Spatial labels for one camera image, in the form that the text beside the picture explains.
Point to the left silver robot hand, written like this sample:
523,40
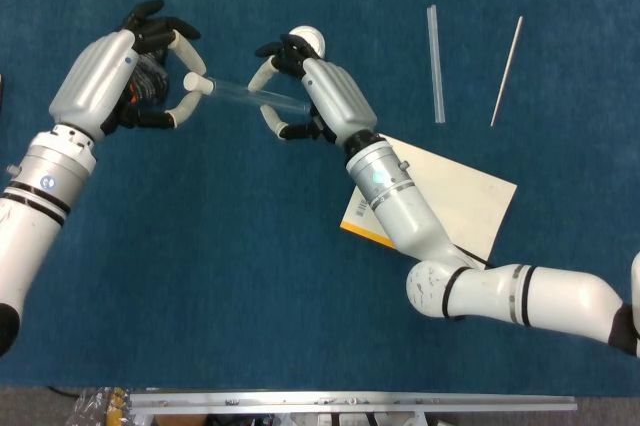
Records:
95,81

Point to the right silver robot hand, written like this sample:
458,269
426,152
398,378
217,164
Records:
340,101

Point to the clear glass test tube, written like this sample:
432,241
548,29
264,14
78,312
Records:
240,92

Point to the small white cap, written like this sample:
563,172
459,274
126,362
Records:
196,82

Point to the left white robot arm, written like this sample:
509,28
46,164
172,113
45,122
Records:
30,226

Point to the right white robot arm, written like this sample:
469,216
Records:
400,211

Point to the long clear glass tube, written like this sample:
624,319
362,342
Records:
436,66

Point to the grey knit glove orange tag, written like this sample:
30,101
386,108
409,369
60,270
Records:
152,81

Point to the white lidded round jar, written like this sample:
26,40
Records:
314,37

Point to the pale yellow booklet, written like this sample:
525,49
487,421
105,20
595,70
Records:
465,196

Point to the thin metal rod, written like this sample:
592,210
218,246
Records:
506,71

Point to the crinkled clear plastic bag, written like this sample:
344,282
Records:
97,408

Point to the aluminium profile rail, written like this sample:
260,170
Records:
350,402

